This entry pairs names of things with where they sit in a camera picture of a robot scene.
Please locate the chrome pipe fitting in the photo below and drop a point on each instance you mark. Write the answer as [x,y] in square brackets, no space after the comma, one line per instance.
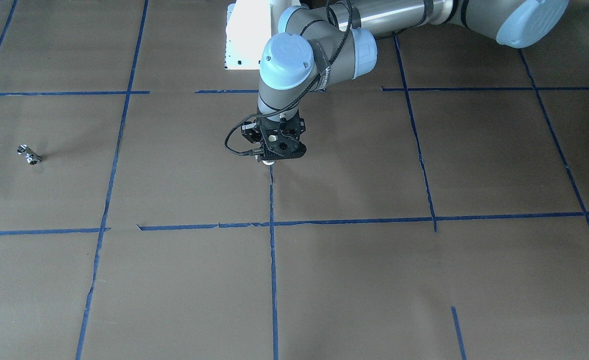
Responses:
[31,157]

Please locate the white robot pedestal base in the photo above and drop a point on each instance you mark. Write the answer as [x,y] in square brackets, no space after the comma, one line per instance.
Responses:
[250,24]

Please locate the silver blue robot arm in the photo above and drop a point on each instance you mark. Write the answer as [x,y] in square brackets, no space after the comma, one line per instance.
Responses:
[315,48]

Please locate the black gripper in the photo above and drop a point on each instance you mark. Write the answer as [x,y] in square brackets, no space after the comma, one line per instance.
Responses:
[247,131]

